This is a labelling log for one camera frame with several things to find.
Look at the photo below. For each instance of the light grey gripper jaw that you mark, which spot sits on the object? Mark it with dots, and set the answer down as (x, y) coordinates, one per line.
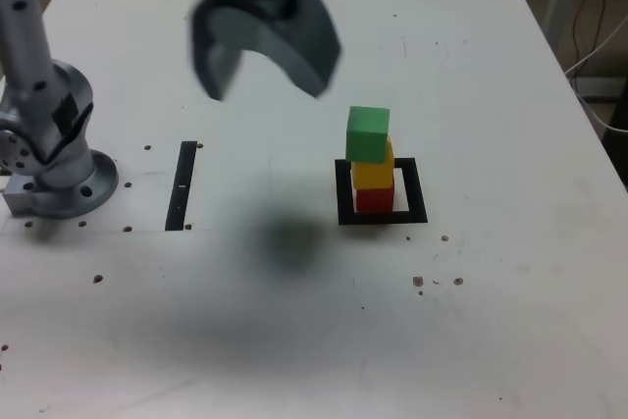
(309, 46)

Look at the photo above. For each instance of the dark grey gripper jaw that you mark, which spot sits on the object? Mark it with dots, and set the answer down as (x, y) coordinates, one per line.
(201, 51)

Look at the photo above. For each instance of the green cube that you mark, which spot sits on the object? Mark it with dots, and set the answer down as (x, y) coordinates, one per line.
(367, 137)

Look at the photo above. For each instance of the yellow cube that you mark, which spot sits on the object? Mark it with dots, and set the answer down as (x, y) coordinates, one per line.
(373, 174)

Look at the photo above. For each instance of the red cube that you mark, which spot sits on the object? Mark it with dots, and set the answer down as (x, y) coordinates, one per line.
(375, 200)

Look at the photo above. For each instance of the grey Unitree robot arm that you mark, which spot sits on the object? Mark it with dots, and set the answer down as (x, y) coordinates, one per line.
(29, 46)

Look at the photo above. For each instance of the black tape square outline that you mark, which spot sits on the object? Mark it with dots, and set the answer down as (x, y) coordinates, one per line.
(417, 193)

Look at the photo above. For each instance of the black tape strip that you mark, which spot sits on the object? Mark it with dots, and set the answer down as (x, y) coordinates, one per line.
(180, 188)

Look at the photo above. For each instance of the white wall trunking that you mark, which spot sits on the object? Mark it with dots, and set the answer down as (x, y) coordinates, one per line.
(603, 87)

